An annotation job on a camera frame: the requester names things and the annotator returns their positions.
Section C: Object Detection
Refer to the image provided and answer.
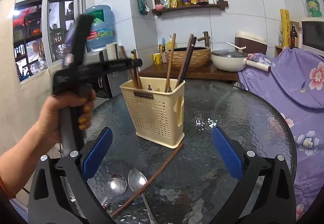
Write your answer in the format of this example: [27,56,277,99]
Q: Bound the woven pattern basin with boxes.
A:
[172,47,211,69]

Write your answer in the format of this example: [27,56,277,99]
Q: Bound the brown wooden chopstick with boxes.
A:
[165,33,176,92]
[110,141,184,217]
[176,34,194,88]

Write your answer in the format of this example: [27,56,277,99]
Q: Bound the round glass table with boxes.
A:
[87,80,297,223]

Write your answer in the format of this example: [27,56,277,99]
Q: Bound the brass faucet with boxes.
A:
[197,31,210,47]

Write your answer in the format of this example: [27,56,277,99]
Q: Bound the yellow mug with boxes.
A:
[153,53,163,65]

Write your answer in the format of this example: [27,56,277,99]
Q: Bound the person's left hand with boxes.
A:
[36,90,96,150]

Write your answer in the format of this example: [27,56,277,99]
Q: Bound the white microwave oven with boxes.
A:
[301,17,324,57]

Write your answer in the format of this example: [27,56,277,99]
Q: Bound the yellow roll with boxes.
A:
[280,9,291,47]

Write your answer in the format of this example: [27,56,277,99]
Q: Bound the brown white rice cooker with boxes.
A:
[234,31,268,54]

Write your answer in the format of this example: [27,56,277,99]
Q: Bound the green hanging packet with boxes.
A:
[137,0,150,15]

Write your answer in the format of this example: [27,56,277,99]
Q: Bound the black chopstick gold band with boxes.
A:
[177,36,198,86]

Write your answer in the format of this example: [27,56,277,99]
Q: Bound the blue water jug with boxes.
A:
[85,5,115,51]

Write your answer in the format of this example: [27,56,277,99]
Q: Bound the stacked green tubs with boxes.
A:
[306,0,322,18]

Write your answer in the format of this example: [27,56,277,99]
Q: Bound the white pan with lid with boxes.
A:
[211,50,271,72]

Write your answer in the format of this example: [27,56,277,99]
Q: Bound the cream plastic utensil holder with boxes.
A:
[120,77,185,149]

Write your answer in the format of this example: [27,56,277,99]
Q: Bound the steel spoon with wooden handle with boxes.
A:
[102,174,127,210]

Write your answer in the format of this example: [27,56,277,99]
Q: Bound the water dispenser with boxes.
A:
[84,49,132,99]

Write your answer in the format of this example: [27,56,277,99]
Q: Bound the window with aluminium frame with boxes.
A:
[13,0,85,81]

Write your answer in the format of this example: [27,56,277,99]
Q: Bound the dark brown glass bottle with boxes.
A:
[290,25,298,49]

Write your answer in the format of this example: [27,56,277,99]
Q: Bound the all steel spoon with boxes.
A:
[127,169,158,224]

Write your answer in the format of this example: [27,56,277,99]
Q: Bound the person's left forearm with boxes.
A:
[1,123,60,199]

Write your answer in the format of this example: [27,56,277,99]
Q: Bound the yellow soap bottle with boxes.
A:
[165,35,176,51]

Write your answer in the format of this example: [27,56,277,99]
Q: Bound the purple floral cloth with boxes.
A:
[238,48,323,220]

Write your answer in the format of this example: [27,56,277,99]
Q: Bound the paper cup stack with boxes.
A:
[106,43,118,61]

